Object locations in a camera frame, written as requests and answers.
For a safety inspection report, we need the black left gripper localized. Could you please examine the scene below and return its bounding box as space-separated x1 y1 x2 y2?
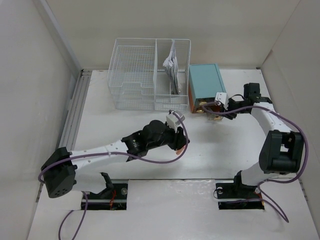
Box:
146 121 189 151

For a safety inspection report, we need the orange plastic case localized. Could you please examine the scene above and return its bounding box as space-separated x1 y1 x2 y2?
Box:
175 146 186 155

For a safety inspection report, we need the grey setup guide booklet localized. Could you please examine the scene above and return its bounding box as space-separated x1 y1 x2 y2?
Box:
162 40 182 95

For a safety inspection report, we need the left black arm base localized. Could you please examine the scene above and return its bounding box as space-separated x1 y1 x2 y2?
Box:
87 172 129 211

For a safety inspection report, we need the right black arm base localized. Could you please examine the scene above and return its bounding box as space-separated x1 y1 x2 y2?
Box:
214 174 265 210

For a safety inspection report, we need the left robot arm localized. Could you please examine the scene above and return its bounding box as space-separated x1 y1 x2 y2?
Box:
38 120 190 199

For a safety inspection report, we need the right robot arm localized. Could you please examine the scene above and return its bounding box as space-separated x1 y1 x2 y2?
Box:
216 83 309 197

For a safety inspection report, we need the teal orange drawer box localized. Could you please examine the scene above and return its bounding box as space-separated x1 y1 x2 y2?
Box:
188 63 226 114

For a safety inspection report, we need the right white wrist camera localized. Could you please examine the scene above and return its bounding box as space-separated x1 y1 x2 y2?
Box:
215 92 229 110

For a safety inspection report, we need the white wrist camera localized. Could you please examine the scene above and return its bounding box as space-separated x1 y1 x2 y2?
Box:
215 92 229 110
166 110 185 132

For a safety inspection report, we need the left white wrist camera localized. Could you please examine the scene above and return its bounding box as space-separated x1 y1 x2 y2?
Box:
166 110 185 132

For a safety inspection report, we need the white wire mesh organizer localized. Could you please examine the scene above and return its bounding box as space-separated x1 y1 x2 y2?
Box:
107 38 191 112

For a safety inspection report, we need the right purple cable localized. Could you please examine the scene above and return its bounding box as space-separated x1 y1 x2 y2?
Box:
201 101 310 224

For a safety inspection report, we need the aluminium rail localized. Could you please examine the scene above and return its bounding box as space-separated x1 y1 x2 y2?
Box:
55 69 92 150

